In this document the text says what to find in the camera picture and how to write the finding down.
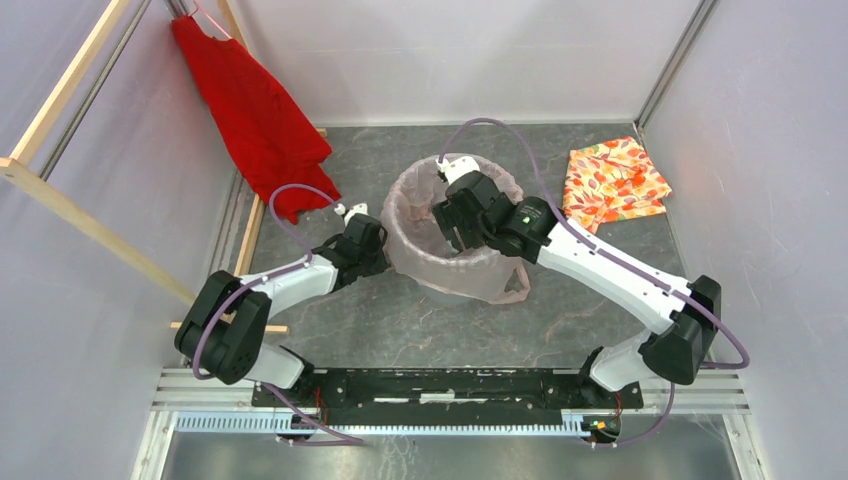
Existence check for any pink translucent trash bag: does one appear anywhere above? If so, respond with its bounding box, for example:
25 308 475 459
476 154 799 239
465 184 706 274
380 155 531 305

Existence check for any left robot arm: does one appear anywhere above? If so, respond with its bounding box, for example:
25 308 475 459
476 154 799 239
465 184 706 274
174 213 389 408

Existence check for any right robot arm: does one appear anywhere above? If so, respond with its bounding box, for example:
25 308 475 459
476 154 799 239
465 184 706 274
432 170 722 408

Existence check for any red cloth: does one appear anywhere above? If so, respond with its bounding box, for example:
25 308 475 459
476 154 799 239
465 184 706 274
171 16 341 224

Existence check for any orange floral cloth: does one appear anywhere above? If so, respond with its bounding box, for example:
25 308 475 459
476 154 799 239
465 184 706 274
563 137 672 233

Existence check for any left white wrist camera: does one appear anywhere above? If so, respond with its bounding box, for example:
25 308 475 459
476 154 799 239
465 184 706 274
333 202 369 224

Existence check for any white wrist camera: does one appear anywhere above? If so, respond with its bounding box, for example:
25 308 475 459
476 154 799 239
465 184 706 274
436 155 480 185
333 202 369 224

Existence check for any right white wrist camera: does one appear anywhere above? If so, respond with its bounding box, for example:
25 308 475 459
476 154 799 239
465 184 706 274
436 155 480 185

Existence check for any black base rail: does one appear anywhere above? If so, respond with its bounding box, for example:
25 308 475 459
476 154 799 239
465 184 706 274
152 367 750 439

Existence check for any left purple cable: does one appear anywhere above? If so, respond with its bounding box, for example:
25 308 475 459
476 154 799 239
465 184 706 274
190 183 366 448

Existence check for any metal corner post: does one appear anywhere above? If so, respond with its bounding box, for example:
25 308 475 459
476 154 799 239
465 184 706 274
633 0 719 133

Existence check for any wooden frame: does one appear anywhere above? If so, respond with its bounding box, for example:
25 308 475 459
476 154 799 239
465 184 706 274
0 0 329 335

